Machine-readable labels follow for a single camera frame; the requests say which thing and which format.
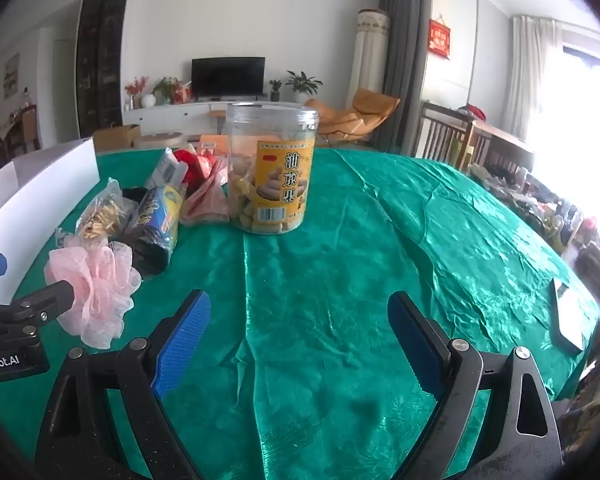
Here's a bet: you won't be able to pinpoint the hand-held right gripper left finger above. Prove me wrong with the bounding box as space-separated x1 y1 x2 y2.
35 289 212 480

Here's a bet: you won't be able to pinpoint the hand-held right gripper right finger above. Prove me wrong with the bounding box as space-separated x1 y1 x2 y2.
387 291 563 480

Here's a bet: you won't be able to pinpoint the pink mesh bath sponge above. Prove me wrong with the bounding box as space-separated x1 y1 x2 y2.
45 237 143 348

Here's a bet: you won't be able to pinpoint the white box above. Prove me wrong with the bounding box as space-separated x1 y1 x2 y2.
0 138 101 306

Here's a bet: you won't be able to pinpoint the dark blue yellow packet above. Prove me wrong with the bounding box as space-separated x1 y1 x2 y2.
120 187 178 276

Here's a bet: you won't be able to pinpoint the green tablecloth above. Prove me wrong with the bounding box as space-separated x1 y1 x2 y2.
10 147 600 480

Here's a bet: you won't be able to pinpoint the clear packet of gold pieces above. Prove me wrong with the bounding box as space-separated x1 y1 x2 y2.
75 178 138 251

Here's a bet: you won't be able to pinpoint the blue and yellow packet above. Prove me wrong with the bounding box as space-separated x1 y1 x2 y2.
130 186 187 256

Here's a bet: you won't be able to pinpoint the pink plastic packet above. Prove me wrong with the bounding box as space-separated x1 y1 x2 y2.
180 155 231 226

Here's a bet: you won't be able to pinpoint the white plastic packet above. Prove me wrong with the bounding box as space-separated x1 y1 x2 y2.
145 147 188 191

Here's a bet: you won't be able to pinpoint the cardboard box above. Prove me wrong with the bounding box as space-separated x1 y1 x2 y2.
92 124 142 153

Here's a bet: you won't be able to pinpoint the pile of household clutter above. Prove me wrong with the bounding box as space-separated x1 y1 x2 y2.
472 160 600 281

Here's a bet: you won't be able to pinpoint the clear plastic snack jar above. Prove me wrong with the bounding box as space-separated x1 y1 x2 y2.
225 101 321 233

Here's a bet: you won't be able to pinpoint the wooden slatted chair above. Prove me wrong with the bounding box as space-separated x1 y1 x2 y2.
414 101 473 171

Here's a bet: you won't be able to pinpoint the red flowers in vase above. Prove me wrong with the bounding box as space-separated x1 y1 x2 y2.
124 76 150 111

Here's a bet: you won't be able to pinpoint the dark display cabinet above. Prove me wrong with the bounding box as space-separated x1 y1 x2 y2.
75 0 131 141

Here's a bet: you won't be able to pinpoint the orange lounge chair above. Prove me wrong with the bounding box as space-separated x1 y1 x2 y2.
305 87 401 148

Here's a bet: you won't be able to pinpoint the green plant with red decor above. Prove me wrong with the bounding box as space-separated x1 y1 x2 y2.
151 76 191 106

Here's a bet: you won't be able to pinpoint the black television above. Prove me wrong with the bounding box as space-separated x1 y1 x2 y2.
191 57 267 101

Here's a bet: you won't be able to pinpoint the large potted green plant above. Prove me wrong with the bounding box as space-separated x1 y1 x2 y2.
285 70 324 106

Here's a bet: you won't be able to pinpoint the grey curtain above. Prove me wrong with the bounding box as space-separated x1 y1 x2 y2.
377 0 433 156

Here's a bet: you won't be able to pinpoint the covered standing air conditioner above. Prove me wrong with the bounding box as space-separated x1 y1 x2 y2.
347 8 392 111

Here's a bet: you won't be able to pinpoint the white sheer curtain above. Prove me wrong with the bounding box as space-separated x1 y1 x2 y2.
500 15 563 146

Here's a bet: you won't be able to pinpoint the framed wall picture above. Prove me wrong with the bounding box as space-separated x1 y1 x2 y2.
2 53 21 101

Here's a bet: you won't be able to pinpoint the red wall calendar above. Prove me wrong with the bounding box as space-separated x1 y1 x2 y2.
428 19 452 60

